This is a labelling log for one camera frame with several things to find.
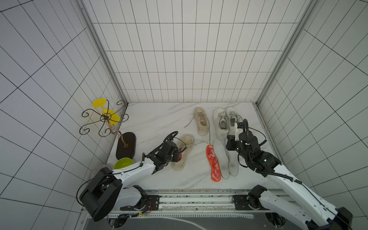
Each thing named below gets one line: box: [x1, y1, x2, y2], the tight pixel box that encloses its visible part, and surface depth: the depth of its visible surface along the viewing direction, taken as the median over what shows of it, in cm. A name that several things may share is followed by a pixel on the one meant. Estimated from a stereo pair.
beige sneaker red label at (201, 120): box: [193, 106, 209, 136], surface depth 102 cm
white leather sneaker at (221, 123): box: [212, 107, 230, 140], surface depth 99 cm
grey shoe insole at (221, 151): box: [213, 139, 230, 180], surface depth 88 cm
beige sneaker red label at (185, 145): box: [171, 134, 194, 172], surface depth 89 cm
